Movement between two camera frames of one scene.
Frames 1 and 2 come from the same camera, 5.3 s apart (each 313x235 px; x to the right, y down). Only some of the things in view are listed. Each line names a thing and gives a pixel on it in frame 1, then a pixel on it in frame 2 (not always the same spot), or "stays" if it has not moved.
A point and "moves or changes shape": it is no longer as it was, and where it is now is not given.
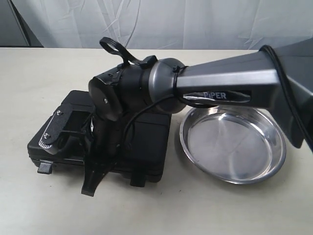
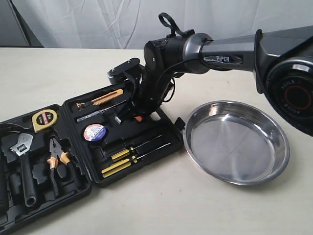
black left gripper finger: [94, 173] → [141, 117]
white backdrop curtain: [190, 24] stays
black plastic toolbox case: [64, 137] moves or changes shape
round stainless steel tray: [235, 144] stays
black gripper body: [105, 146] → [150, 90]
